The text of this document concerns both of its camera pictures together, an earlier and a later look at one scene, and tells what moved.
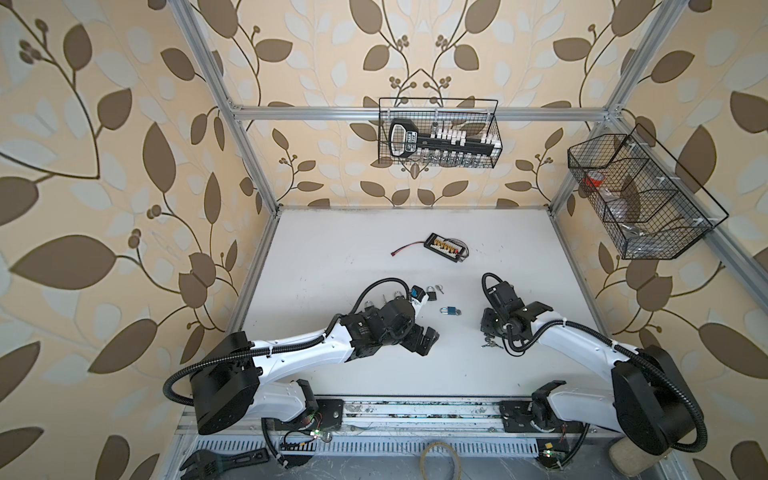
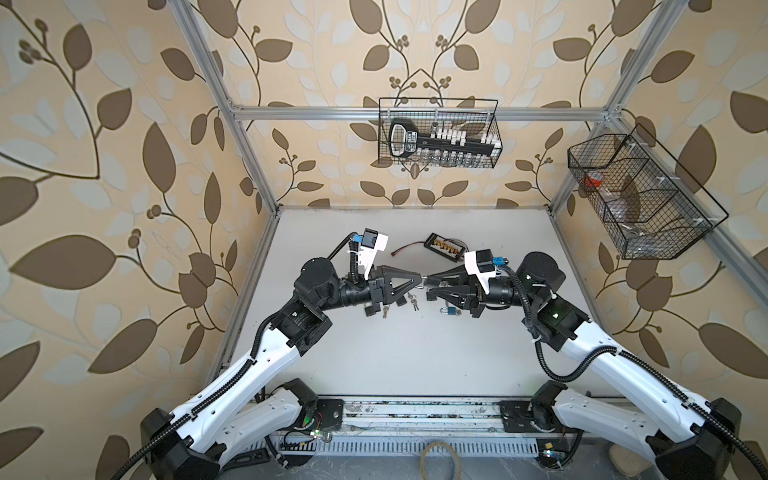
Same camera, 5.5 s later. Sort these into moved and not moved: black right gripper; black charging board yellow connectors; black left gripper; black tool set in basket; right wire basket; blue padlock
Moved: black left gripper; black right gripper
Not moved: black charging board yellow connectors; blue padlock; black tool set in basket; right wire basket
